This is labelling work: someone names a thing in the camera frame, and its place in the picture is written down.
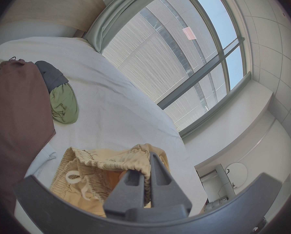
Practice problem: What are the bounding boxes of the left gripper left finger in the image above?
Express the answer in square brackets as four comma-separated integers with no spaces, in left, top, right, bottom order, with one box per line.
[103,170,146,217]

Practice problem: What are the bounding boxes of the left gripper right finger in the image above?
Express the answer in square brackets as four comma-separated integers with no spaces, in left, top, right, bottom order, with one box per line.
[144,152,193,214]

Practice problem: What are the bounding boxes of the tan shorts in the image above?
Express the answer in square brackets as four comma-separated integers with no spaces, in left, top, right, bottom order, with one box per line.
[50,143,171,216]

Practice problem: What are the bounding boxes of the bed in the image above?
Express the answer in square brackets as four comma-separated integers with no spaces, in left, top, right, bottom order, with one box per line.
[0,0,202,219]

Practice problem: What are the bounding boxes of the white garment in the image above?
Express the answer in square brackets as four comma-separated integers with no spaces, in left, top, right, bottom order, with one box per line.
[33,143,57,177]

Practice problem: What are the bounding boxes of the green garment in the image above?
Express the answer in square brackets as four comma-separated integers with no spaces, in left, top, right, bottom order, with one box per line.
[49,82,79,124]

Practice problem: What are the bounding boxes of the brown shorts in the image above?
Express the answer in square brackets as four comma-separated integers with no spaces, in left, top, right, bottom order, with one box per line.
[0,58,57,214]

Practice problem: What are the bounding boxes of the window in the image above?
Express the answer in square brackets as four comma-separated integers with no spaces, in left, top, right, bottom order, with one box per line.
[102,0,253,139]

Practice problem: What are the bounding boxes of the black garment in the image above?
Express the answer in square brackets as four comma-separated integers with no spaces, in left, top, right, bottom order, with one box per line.
[35,61,70,94]

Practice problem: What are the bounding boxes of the grey-green curtain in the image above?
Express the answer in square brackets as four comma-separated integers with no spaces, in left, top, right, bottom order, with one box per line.
[86,0,187,53]

